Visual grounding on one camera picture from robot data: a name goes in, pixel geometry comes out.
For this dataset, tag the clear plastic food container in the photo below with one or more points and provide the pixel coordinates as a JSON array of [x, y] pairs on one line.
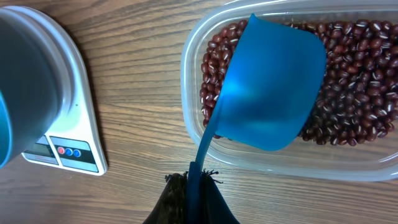
[[370, 161]]

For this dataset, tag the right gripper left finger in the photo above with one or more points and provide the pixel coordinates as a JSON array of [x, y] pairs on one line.
[[170, 207]]

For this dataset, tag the blue plastic measuring scoop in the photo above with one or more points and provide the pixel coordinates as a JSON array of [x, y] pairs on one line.
[[269, 90]]

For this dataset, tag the red adzuki beans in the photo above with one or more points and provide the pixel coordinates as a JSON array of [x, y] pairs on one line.
[[357, 99]]

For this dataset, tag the blue metal bowl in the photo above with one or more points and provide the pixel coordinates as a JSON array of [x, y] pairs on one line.
[[29, 95]]

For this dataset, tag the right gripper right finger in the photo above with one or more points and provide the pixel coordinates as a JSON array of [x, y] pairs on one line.
[[214, 209]]

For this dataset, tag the white digital kitchen scale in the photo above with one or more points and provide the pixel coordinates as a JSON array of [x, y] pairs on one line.
[[72, 141]]

